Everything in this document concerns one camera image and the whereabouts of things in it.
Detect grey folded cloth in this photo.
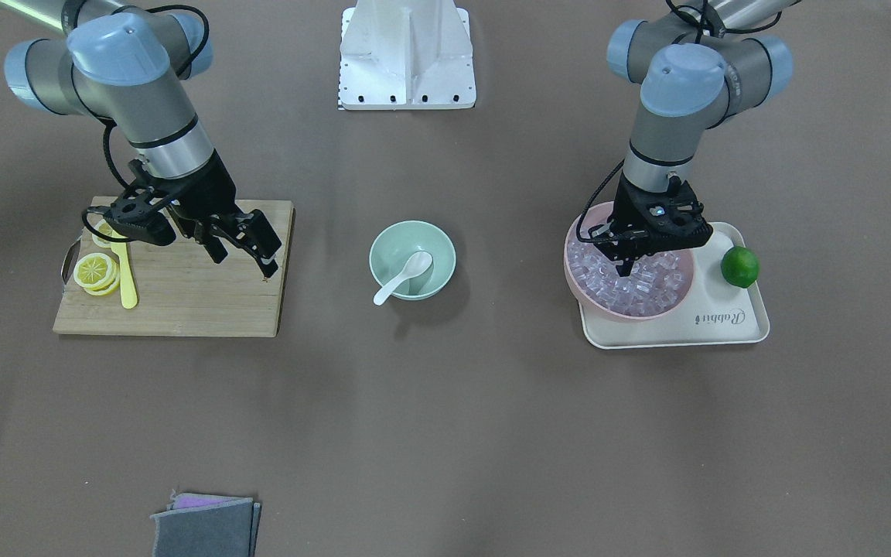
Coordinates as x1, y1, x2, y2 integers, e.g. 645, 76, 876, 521
151, 491, 261, 556

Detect back lemon slice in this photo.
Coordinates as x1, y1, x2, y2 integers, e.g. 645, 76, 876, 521
91, 219, 119, 249

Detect lemon slice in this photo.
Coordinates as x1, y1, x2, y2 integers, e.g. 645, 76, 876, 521
91, 219, 119, 249
72, 252, 121, 296

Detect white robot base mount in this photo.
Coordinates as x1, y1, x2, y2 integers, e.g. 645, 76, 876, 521
337, 1, 477, 111

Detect front lemon slice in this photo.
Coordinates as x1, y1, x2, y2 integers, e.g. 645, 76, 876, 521
72, 252, 121, 296

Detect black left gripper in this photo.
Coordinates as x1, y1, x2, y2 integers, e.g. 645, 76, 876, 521
589, 176, 713, 278

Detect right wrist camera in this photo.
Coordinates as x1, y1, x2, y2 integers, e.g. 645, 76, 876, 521
81, 179, 183, 246

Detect white ceramic spoon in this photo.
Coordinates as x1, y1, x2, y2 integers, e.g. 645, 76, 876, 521
372, 251, 434, 306

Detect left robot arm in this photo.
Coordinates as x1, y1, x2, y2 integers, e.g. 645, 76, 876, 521
577, 1, 794, 276

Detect clear ice cubes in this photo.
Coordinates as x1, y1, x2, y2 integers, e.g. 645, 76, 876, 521
568, 240, 686, 315

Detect mint green bowl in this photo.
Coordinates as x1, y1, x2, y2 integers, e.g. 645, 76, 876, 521
368, 220, 457, 301

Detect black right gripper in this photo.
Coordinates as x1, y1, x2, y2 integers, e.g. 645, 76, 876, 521
128, 152, 283, 281

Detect yellow plastic knife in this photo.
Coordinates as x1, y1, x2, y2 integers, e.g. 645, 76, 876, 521
109, 231, 138, 309

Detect green lime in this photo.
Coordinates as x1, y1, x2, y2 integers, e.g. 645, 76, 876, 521
720, 244, 761, 289

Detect cream plastic tray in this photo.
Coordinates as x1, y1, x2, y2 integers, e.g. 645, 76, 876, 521
572, 222, 770, 350

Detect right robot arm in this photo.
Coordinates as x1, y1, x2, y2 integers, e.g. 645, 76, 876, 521
0, 1, 282, 278

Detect bamboo cutting board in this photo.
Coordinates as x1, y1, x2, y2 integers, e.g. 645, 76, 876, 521
53, 200, 295, 337

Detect pink bowl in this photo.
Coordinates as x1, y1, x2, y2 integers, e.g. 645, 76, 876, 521
563, 201, 695, 322

